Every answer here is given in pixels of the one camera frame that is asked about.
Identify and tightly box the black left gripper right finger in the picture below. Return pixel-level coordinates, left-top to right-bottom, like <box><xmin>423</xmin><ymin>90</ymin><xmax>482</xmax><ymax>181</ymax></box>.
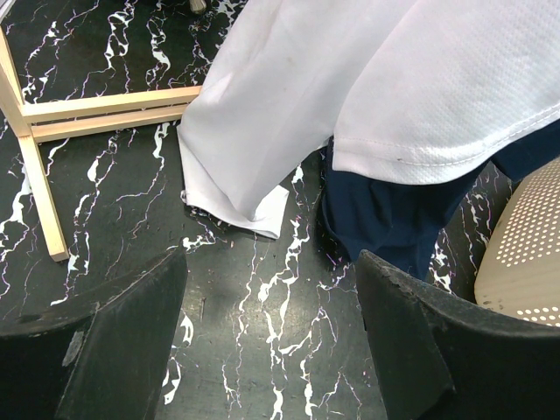
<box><xmin>355</xmin><ymin>250</ymin><xmax>559</xmax><ymax>419</ymax></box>

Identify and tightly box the navy blue t shirt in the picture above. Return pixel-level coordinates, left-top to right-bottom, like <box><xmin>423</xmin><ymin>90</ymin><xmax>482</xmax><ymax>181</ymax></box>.
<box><xmin>318</xmin><ymin>122</ymin><xmax>559</xmax><ymax>279</ymax></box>

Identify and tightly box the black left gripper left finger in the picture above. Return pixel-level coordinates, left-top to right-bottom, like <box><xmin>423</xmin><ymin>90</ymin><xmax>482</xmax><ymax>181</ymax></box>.
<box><xmin>1</xmin><ymin>248</ymin><xmax>187</xmax><ymax>419</ymax></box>

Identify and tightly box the wooden clothes rack frame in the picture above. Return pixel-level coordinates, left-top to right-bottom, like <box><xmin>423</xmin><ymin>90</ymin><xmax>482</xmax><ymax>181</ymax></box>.
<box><xmin>1</xmin><ymin>34</ymin><xmax>201</xmax><ymax>262</ymax></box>

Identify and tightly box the white t shirt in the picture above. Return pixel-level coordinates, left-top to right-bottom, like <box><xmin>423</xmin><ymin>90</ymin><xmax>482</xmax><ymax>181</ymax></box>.
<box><xmin>178</xmin><ymin>1</ymin><xmax>559</xmax><ymax>238</ymax></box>

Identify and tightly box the cream plastic laundry basket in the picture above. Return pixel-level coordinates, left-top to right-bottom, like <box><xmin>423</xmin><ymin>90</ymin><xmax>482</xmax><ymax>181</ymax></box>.
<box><xmin>474</xmin><ymin>159</ymin><xmax>560</xmax><ymax>327</ymax></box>

